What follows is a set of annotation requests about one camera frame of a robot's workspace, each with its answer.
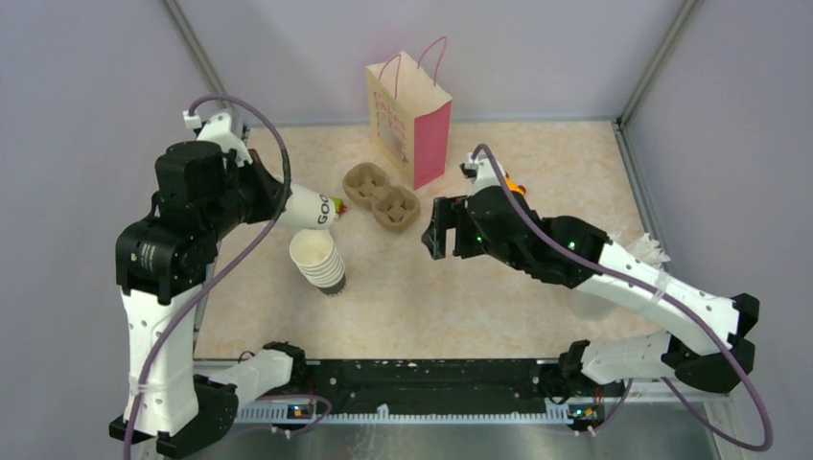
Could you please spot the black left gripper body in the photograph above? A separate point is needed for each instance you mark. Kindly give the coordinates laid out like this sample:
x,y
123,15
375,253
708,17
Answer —
x,y
249,196

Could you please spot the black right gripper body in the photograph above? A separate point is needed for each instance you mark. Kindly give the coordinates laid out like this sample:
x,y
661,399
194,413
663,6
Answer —
x,y
475,240

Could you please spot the white paper coffee cup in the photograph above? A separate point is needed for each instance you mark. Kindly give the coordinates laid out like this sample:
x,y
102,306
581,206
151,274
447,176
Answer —
x,y
306,209

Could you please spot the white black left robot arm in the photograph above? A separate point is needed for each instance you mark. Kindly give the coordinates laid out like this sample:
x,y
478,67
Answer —
x,y
207,187

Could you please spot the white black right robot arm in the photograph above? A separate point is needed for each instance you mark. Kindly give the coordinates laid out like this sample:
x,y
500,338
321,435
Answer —
x,y
701,339

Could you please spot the yellow toy brick car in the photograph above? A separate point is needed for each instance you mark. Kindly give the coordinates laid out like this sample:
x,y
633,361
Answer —
x,y
520,189

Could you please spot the brown cardboard cup carrier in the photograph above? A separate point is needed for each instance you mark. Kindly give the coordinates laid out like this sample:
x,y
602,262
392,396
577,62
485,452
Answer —
x,y
395,208

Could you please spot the stack of paper cups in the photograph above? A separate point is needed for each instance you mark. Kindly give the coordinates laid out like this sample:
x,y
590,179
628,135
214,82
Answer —
x,y
315,254

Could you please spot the red toy brick car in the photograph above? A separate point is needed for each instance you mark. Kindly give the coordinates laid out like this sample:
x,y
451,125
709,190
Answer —
x,y
340,207

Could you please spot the pink paper gift bag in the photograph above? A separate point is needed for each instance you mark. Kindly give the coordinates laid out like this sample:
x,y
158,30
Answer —
x,y
411,114

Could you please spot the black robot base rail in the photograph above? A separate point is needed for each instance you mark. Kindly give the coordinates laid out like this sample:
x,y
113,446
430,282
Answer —
x,y
442,386

